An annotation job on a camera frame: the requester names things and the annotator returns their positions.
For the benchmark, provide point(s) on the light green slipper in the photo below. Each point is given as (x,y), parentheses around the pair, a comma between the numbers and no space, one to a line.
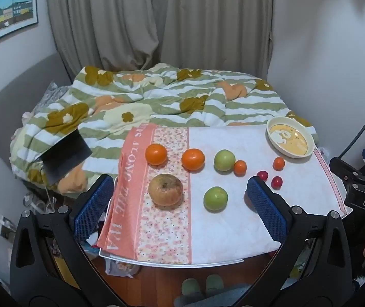
(214,284)
(191,286)

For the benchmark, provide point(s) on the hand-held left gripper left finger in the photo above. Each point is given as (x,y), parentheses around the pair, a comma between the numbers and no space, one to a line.
(94,208)

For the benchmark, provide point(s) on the metal rimmed round table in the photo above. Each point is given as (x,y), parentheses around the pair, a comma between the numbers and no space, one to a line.
(118,259)

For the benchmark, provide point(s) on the grey headboard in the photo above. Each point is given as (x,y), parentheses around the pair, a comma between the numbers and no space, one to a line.
(12,96)

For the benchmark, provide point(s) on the brown yellow apple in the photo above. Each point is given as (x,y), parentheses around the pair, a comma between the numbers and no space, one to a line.
(165,189)

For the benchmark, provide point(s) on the cream cartoon print bowl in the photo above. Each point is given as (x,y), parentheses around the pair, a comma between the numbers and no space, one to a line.
(297,148)

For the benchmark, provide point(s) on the black flat device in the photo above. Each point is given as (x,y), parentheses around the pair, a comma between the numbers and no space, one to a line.
(64,160)

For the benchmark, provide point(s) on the green apple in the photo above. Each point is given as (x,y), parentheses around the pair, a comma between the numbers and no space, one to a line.
(215,198)
(224,160)

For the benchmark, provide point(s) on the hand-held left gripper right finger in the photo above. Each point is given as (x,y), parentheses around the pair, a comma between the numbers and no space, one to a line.
(267,208)

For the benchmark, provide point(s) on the large orange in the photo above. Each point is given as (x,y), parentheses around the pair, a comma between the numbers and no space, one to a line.
(193,159)
(156,154)

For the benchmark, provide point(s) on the grey patterned pillow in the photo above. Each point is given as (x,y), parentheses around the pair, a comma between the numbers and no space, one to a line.
(49,96)

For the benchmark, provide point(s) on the pink floral white tablecloth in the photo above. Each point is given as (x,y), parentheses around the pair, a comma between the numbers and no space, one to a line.
(233,227)

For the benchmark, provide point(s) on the green striped floral blanket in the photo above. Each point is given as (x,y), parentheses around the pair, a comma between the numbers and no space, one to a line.
(169,99)

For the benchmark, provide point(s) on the red cherry tomato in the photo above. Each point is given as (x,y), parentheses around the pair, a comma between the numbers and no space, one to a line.
(276,182)
(262,175)

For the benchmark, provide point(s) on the small orange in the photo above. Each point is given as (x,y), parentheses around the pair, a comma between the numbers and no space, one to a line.
(240,167)
(278,163)

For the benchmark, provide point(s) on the grey beige curtain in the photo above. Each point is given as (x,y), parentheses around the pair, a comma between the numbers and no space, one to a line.
(131,22)

